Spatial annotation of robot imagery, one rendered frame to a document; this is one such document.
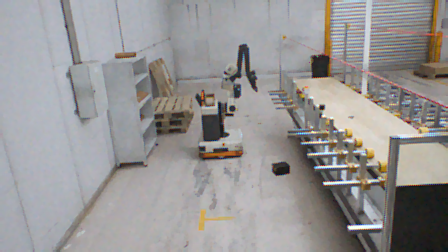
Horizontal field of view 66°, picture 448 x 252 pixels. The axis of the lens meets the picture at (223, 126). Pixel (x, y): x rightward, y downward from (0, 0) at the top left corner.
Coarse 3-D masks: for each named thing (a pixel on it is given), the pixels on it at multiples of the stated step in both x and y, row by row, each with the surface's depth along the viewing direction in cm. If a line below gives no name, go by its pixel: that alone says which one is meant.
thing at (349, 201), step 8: (280, 96) 580; (288, 104) 524; (288, 112) 508; (296, 112) 477; (296, 120) 449; (320, 152) 345; (320, 160) 331; (328, 176) 305; (336, 192) 283; (344, 192) 268; (344, 200) 263; (352, 200) 257; (352, 208) 247; (352, 216) 246; (360, 216) 237; (360, 224) 231; (368, 224) 228; (376, 232) 219; (368, 240) 218; (376, 240) 212; (376, 248) 206
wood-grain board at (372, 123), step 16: (304, 80) 589; (320, 80) 580; (336, 80) 571; (320, 96) 478; (336, 96) 472; (352, 96) 466; (320, 112) 411; (336, 112) 402; (352, 112) 397; (368, 112) 393; (384, 112) 389; (336, 128) 351; (352, 128) 346; (368, 128) 343; (384, 128) 340; (400, 128) 337; (368, 144) 305; (384, 144) 302; (368, 160) 274; (384, 160) 272; (384, 176) 247
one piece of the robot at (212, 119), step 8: (216, 104) 512; (208, 112) 501; (216, 112) 501; (208, 120) 506; (216, 120) 505; (208, 128) 509; (216, 128) 509; (224, 128) 525; (208, 136) 513; (216, 136) 513
